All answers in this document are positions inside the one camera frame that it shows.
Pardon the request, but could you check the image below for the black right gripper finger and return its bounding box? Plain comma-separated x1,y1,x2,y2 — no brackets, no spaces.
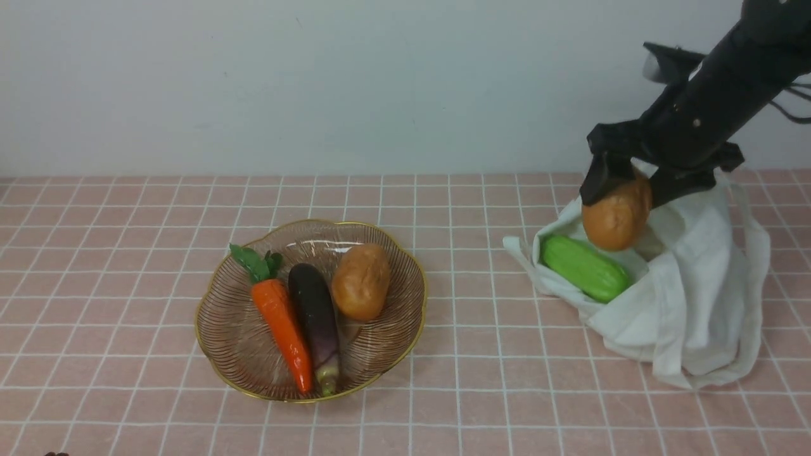
579,152,636,206

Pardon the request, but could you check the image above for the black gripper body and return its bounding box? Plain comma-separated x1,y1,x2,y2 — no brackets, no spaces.
586,82,744,173

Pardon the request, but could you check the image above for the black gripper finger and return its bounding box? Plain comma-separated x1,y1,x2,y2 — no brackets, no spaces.
649,168,716,210

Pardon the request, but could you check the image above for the brown potato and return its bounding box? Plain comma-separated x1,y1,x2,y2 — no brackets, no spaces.
580,168,653,251
332,243,390,322

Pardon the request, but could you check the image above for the white cloth bag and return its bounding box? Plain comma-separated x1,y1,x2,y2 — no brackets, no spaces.
503,172,771,390

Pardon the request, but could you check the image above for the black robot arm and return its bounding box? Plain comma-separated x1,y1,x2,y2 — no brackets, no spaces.
580,1,810,208

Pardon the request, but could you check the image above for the green cucumber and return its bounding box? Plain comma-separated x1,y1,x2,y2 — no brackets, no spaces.
539,234,632,303

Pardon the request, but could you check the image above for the brown potato in bowl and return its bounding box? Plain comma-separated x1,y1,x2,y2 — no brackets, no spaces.
332,243,390,322

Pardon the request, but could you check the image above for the dark purple eggplant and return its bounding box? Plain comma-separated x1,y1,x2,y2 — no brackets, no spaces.
288,263,341,396

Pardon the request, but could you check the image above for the glass bowl with gold rim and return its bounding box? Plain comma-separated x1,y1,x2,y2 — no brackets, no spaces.
195,219,428,403

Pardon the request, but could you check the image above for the orange carrot with green leaves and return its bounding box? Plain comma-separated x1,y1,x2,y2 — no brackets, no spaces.
229,243,314,395

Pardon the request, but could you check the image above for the black cable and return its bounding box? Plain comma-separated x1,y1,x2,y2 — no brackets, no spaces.
768,81,811,125

